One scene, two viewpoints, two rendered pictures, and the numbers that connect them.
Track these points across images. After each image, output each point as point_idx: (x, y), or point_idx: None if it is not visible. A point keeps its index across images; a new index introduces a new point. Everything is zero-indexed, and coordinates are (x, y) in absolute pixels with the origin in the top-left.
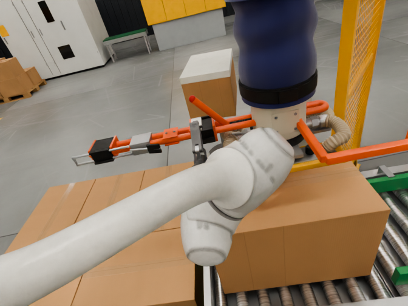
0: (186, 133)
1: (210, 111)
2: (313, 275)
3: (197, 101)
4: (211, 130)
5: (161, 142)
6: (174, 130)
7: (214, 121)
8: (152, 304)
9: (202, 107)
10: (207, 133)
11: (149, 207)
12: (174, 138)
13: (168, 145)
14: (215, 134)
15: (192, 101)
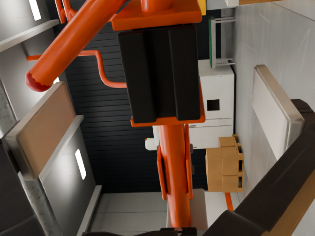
0: (158, 127)
1: (75, 20)
2: None
3: (38, 66)
4: (124, 41)
5: (177, 206)
6: (157, 148)
7: (120, 11)
8: None
9: (56, 52)
10: (139, 63)
11: None
12: (166, 168)
13: (191, 190)
14: (159, 19)
15: (35, 83)
